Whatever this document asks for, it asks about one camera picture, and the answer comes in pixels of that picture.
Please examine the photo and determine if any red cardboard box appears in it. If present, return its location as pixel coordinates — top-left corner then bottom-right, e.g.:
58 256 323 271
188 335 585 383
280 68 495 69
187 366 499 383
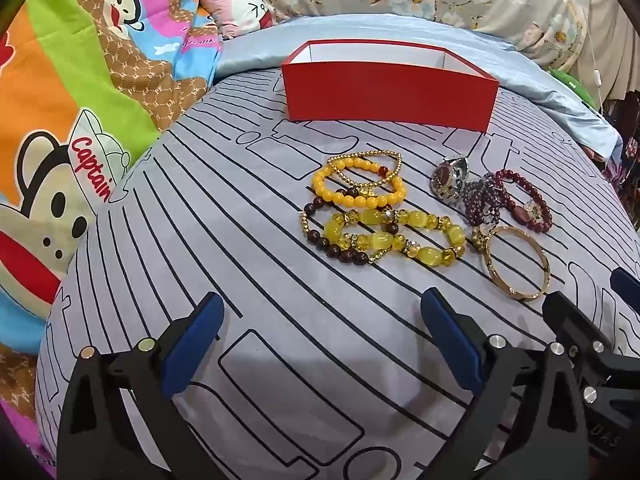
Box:
281 39 499 133

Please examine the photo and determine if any translucent yellow crystal bracelet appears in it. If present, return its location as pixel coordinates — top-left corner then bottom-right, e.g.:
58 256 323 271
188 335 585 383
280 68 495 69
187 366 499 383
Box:
322 207 467 270

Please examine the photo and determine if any white cable with switch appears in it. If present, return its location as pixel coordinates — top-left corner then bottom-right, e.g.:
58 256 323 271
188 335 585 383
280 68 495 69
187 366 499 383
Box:
584 0 607 107

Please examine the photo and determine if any opaque yellow bead bracelet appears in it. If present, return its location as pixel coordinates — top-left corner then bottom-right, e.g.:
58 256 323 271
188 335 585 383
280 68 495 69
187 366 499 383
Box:
312 157 408 211

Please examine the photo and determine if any dark red bead bracelet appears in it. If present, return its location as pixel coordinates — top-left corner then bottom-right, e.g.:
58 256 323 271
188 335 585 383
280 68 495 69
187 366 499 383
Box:
492 169 554 234

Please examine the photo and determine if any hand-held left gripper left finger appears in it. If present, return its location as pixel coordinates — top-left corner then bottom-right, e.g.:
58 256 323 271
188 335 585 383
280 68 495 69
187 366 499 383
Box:
56 291 225 480

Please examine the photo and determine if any dark brown bead bracelet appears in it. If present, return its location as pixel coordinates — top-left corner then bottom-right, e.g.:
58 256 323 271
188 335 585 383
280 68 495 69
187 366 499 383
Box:
300 187 396 266

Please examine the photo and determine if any gold bangle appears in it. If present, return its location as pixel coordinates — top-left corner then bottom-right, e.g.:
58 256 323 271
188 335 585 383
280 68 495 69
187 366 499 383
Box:
481 225 550 303

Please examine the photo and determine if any green object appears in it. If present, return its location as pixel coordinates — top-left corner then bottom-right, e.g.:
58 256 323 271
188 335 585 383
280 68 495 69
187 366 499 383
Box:
547 65 598 111

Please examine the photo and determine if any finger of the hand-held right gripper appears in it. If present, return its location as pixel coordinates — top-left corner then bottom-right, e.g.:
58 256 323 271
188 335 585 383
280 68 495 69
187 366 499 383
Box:
542 290 621 401
610 267 640 307

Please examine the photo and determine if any cartoon monkey blanket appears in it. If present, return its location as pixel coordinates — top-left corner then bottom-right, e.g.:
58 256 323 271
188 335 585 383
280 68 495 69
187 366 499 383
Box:
0 0 226 466

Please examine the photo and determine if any pink cartoon pillow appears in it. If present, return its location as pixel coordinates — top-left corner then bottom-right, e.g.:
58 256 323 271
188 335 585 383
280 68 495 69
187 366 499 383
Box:
192 0 281 41

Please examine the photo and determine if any silver wristwatch brown dial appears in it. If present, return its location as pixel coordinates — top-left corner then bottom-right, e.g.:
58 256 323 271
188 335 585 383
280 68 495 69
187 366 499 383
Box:
432 156 469 206

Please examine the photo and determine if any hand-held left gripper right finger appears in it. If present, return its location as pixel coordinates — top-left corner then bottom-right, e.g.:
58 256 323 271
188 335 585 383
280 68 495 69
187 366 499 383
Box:
421 287 596 480

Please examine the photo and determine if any light blue quilt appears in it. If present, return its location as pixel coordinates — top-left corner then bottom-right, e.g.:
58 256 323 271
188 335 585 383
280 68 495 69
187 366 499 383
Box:
212 12 623 161

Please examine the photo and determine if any purple bead bracelet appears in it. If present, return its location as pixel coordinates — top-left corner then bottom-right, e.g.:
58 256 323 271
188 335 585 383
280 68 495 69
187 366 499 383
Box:
462 175 507 227

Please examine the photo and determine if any gold flower ornament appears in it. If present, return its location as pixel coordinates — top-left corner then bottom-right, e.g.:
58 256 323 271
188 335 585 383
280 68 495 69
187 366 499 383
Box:
472 224 496 252

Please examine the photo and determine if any small gold bead bracelet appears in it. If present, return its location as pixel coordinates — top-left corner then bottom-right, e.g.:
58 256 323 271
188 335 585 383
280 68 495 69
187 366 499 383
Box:
327 151 403 197

